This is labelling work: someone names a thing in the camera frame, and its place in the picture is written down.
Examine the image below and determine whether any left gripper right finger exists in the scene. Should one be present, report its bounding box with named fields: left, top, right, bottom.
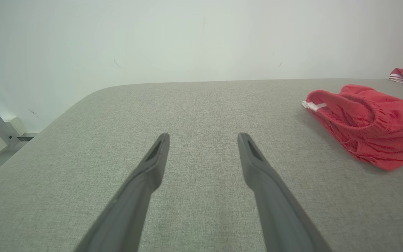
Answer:
left=238, top=132, right=331, bottom=252

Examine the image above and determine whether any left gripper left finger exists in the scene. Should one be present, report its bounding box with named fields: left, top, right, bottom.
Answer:
left=74, top=133, right=170, bottom=252

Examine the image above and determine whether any white baseboard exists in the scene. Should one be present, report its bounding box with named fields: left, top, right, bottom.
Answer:
left=6, top=115, right=43, bottom=138

